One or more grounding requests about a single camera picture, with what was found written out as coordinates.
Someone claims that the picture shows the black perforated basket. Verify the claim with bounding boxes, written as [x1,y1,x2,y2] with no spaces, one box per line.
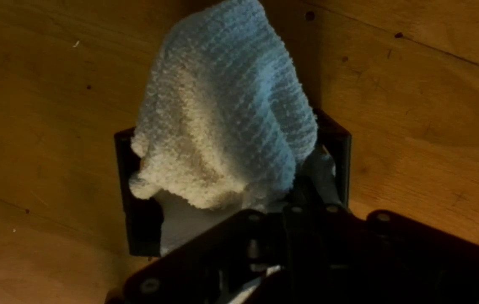
[114,107,355,259]

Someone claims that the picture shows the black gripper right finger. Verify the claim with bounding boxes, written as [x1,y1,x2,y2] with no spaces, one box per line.
[284,175,479,304]

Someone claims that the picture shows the white and blue towel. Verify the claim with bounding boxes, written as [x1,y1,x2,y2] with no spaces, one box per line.
[129,0,345,259]

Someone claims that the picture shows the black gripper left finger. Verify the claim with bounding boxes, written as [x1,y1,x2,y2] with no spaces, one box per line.
[107,175,311,304]

